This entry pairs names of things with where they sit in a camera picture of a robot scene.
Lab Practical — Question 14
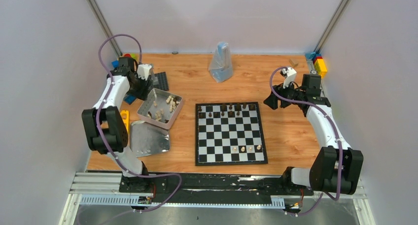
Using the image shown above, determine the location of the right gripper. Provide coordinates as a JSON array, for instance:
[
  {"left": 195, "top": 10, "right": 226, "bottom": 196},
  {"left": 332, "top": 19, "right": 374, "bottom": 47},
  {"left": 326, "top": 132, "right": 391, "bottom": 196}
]
[{"left": 263, "top": 79, "right": 304, "bottom": 110}]

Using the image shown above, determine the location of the black white chessboard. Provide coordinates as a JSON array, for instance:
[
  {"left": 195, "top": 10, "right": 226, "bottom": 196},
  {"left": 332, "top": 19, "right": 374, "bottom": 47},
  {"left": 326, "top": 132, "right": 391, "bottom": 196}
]
[{"left": 195, "top": 102, "right": 268, "bottom": 166}]

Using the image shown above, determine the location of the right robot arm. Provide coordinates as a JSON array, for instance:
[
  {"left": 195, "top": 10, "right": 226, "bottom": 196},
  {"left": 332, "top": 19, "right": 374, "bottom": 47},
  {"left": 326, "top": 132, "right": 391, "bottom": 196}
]
[{"left": 264, "top": 68, "right": 364, "bottom": 200}]

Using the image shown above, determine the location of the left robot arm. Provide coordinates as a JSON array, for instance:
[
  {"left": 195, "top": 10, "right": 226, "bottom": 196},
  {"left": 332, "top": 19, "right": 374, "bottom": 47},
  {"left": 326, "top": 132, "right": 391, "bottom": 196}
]
[{"left": 81, "top": 57, "right": 154, "bottom": 192}]

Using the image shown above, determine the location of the grey blue lego brick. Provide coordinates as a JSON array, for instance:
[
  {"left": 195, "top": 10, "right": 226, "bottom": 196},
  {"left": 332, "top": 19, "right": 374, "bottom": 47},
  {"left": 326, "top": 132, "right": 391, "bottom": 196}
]
[{"left": 124, "top": 95, "right": 137, "bottom": 105}]

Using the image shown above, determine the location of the dark grey lego baseplate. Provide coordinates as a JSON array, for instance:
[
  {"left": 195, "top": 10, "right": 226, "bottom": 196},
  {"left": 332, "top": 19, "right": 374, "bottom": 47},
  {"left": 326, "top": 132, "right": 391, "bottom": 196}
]
[{"left": 153, "top": 71, "right": 170, "bottom": 91}]

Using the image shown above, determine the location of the pink metal tin box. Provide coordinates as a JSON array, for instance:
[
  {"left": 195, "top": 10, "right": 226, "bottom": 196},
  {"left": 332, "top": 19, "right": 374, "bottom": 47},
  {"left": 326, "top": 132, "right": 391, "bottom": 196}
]
[{"left": 137, "top": 88, "right": 185, "bottom": 129}]

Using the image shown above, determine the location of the small wooden block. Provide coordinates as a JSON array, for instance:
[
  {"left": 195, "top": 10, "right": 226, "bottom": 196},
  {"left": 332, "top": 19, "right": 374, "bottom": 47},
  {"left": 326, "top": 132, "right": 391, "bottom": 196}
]
[{"left": 289, "top": 58, "right": 299, "bottom": 68}]

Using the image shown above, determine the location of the blue toy block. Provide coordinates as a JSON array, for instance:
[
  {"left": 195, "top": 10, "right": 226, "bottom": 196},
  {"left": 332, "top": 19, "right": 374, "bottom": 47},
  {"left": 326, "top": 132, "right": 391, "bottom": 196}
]
[{"left": 111, "top": 60, "right": 119, "bottom": 69}]

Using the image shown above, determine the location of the yellow lego brick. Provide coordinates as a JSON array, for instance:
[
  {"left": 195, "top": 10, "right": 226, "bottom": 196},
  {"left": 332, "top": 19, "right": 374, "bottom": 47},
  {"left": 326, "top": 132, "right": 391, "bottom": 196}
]
[{"left": 314, "top": 59, "right": 327, "bottom": 78}]

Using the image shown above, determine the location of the metal tin lid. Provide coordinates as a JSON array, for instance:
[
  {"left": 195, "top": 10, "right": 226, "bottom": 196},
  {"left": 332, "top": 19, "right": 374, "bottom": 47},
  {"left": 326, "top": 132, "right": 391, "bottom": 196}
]
[{"left": 130, "top": 121, "right": 171, "bottom": 158}]

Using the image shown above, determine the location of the plastic bag with blue item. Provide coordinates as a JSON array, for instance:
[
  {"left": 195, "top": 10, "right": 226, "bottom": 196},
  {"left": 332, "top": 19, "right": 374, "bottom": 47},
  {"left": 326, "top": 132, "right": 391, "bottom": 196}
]
[{"left": 208, "top": 42, "right": 233, "bottom": 83}]

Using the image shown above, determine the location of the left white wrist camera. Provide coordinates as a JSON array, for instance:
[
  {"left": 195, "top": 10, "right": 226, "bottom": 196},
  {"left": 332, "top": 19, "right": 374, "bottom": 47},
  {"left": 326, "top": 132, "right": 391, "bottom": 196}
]
[{"left": 137, "top": 64, "right": 153, "bottom": 81}]

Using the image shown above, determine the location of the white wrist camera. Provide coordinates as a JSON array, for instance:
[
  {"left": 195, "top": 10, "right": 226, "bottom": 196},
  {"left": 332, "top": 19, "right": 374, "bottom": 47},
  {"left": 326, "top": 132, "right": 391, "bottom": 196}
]
[
  {"left": 137, "top": 64, "right": 153, "bottom": 81},
  {"left": 280, "top": 66, "right": 297, "bottom": 89}
]

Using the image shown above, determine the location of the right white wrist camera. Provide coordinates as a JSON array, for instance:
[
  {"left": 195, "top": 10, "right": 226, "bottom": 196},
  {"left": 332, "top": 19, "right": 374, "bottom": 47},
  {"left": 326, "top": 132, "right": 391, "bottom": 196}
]
[{"left": 280, "top": 66, "right": 297, "bottom": 89}]

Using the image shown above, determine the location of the yellow triangular toy frame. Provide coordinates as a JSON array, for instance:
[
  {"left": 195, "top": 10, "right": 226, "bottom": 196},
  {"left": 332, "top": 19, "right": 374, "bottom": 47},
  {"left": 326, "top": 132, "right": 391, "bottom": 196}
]
[{"left": 120, "top": 110, "right": 130, "bottom": 133}]

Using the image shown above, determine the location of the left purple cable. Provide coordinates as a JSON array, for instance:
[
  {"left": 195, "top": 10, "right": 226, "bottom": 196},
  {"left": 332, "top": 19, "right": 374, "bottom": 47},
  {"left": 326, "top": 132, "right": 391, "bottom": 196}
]
[{"left": 95, "top": 33, "right": 183, "bottom": 214}]

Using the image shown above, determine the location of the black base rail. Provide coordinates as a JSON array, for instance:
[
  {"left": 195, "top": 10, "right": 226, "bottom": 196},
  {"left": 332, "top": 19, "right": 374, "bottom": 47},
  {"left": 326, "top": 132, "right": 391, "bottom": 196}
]
[{"left": 118, "top": 172, "right": 313, "bottom": 205}]

